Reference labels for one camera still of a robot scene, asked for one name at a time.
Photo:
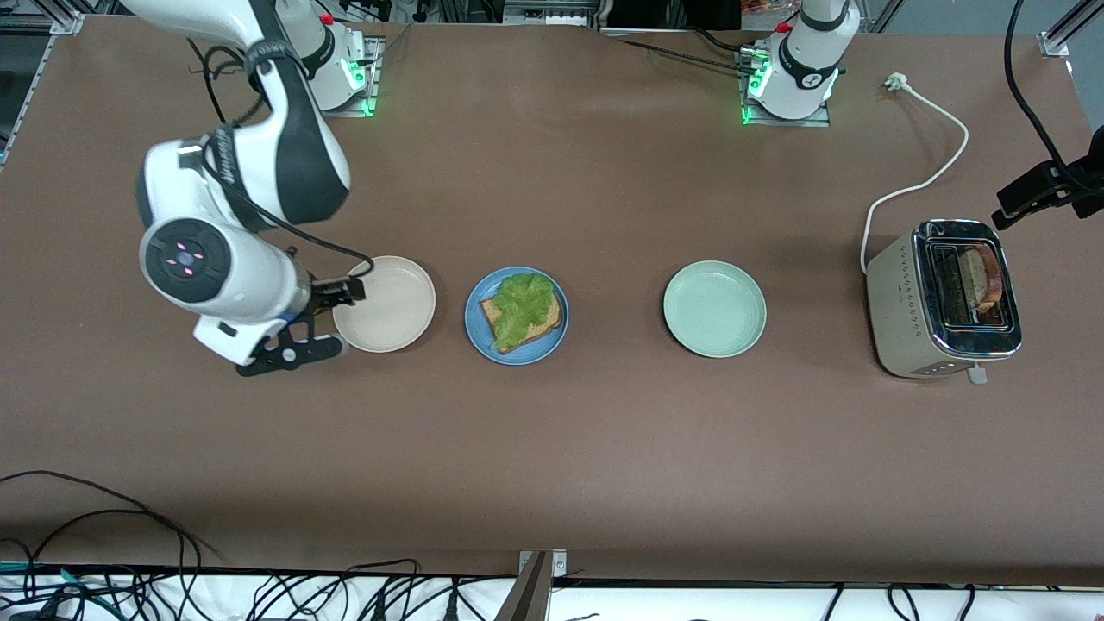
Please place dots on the orange snack packet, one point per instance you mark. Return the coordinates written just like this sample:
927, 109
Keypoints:
759, 7

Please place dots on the brown bread slice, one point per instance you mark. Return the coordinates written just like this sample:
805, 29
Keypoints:
979, 280
548, 332

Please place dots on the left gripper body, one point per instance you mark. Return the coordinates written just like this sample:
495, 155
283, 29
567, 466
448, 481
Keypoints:
1075, 183

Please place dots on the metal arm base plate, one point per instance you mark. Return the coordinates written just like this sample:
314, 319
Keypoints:
819, 122
373, 105

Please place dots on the blue round plate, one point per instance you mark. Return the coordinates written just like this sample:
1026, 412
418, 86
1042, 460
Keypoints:
479, 341

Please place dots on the beige round plate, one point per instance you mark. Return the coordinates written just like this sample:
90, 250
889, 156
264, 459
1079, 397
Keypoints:
392, 304

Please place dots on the aluminium frame corner profile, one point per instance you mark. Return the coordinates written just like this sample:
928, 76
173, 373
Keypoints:
60, 21
1061, 39

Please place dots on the aluminium profile bracket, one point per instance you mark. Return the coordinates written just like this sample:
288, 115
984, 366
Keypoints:
530, 595

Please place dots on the silver two-slot toaster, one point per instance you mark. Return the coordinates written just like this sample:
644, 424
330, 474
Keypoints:
897, 319

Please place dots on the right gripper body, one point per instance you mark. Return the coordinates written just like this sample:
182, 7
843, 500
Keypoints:
325, 293

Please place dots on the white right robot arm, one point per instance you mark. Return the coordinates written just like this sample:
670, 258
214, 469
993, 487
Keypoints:
285, 164

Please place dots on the green lettuce leaf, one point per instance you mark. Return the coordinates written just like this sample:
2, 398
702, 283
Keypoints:
522, 306

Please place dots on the pale green round plate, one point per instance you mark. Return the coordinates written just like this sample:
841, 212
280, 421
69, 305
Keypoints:
714, 309

